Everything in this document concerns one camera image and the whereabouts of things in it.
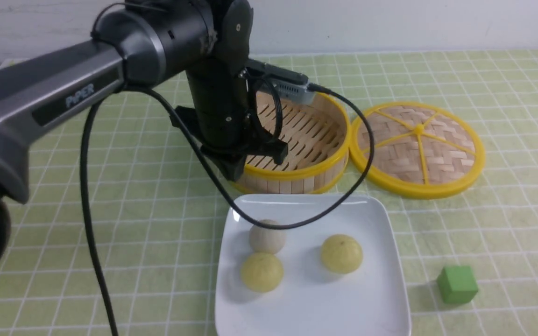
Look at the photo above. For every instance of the yellow steamed bun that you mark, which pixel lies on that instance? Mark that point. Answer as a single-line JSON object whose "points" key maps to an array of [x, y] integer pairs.
{"points": [[262, 272], [341, 254]]}

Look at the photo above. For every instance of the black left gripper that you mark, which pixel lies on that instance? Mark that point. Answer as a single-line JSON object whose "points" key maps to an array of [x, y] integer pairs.
{"points": [[224, 117]]}

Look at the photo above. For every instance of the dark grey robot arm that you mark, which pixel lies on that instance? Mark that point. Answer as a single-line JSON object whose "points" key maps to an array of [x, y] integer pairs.
{"points": [[140, 47]]}

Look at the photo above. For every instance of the white square plate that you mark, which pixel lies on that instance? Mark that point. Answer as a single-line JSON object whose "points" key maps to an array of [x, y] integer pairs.
{"points": [[311, 301]]}

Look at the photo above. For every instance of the green cube block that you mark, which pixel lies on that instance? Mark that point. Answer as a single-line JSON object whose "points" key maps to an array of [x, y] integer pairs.
{"points": [[457, 284]]}

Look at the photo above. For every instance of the green checkered tablecloth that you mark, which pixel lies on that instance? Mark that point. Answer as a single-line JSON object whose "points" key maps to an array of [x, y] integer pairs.
{"points": [[158, 219]]}

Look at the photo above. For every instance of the pale white steamed bun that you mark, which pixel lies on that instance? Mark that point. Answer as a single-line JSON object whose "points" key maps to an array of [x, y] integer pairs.
{"points": [[266, 240]]}

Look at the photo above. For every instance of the bamboo steamer basket yellow rim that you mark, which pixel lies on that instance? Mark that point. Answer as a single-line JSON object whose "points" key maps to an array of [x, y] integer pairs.
{"points": [[318, 139]]}

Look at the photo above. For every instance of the woven bamboo steamer lid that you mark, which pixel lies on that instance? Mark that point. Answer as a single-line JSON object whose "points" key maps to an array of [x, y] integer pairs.
{"points": [[422, 151]]}

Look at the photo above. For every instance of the yellow steamed bun on plate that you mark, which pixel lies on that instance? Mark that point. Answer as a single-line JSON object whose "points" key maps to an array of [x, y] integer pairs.
{"points": [[262, 272]]}

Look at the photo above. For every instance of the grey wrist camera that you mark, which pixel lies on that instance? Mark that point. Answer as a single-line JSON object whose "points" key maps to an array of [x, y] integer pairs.
{"points": [[289, 85]]}

